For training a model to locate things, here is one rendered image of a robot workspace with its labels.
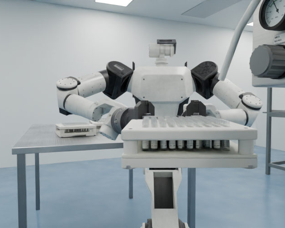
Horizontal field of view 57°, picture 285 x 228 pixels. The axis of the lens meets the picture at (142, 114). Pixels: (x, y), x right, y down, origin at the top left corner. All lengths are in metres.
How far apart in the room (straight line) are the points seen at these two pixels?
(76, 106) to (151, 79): 0.35
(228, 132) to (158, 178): 0.74
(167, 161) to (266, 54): 0.28
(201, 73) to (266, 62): 0.96
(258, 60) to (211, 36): 6.32
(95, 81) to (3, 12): 4.25
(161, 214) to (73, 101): 0.56
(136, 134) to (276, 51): 0.28
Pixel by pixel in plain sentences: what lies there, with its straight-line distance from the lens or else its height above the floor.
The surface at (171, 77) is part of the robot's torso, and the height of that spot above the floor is 1.24.
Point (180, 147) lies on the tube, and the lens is 0.52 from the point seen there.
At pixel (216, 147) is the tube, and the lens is 0.53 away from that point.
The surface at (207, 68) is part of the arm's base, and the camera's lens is 1.25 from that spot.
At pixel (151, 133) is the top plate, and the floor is 1.08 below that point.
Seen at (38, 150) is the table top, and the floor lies 0.88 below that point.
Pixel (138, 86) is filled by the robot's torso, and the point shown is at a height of 1.20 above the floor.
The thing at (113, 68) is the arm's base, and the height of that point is 1.28.
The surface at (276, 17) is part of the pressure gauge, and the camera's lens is 0.30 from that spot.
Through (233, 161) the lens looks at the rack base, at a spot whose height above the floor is 1.03.
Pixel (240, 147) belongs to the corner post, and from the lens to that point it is 0.52.
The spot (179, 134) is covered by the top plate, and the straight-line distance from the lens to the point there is 0.48.
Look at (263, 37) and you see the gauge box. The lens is 0.32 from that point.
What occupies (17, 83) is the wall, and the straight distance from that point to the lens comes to 5.08.
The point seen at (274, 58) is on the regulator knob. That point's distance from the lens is 0.27.
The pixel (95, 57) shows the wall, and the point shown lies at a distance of 5.28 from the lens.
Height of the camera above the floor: 1.13
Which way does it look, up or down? 3 degrees down
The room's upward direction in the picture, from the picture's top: straight up
